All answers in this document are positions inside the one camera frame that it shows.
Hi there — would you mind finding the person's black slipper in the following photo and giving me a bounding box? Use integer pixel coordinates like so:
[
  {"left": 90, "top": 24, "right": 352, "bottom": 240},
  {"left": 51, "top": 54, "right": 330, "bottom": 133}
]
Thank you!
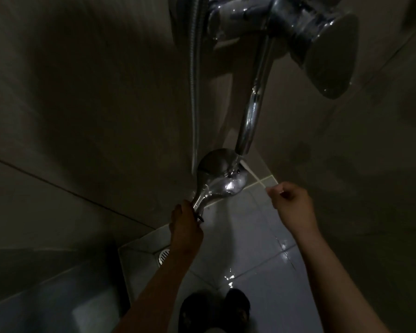
[
  {"left": 177, "top": 291, "right": 212, "bottom": 333},
  {"left": 223, "top": 288, "right": 252, "bottom": 330}
]

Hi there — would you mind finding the white toothbrush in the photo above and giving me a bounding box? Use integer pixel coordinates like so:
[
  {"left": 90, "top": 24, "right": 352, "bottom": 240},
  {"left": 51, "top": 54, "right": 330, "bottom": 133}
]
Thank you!
[{"left": 239, "top": 160, "right": 275, "bottom": 195}]

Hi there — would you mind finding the person's left forearm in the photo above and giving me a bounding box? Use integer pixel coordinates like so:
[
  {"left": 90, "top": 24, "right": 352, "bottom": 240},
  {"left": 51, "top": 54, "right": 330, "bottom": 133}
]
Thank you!
[{"left": 112, "top": 246, "right": 198, "bottom": 333}]

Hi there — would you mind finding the person's right hand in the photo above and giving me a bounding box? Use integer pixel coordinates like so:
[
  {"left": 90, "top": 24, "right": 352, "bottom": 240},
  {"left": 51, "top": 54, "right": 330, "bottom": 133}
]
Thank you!
[{"left": 266, "top": 182, "right": 319, "bottom": 236}]

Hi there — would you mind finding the round chrome shower head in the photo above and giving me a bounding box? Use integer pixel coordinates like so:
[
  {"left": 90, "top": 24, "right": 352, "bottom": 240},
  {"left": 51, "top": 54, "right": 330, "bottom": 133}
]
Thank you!
[{"left": 190, "top": 148, "right": 250, "bottom": 219}]

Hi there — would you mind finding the person's left hand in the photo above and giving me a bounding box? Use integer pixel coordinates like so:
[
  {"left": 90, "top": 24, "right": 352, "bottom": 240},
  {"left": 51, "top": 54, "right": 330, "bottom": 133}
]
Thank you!
[{"left": 170, "top": 200, "right": 204, "bottom": 255}]

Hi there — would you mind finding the silver flexible shower hose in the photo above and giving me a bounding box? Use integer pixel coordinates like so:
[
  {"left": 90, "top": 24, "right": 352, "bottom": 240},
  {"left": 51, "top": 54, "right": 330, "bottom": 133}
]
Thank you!
[{"left": 188, "top": 0, "right": 206, "bottom": 224}]

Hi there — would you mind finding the person's right black slipper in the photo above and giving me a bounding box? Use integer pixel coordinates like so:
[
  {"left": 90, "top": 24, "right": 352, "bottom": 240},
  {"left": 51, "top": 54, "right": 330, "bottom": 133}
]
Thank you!
[{"left": 223, "top": 288, "right": 252, "bottom": 330}]

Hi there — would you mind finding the person's right forearm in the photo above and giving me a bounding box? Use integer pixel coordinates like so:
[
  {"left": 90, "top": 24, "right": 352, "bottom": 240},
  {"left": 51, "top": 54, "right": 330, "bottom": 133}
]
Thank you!
[{"left": 291, "top": 225, "right": 392, "bottom": 333}]

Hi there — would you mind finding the chrome shower mixer faucet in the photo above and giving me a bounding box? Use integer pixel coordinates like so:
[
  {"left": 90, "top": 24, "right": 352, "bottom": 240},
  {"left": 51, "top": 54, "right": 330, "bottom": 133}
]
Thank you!
[{"left": 170, "top": 0, "right": 361, "bottom": 167}]

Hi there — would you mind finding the metal floor drain grate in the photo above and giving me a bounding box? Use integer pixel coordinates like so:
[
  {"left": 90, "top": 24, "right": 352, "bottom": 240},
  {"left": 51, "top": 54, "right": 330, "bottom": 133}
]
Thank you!
[{"left": 156, "top": 248, "right": 172, "bottom": 267}]

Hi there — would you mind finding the person's left black slipper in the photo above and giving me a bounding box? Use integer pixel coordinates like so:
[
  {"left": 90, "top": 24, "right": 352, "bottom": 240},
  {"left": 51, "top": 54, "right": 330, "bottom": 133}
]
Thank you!
[{"left": 177, "top": 291, "right": 212, "bottom": 333}]

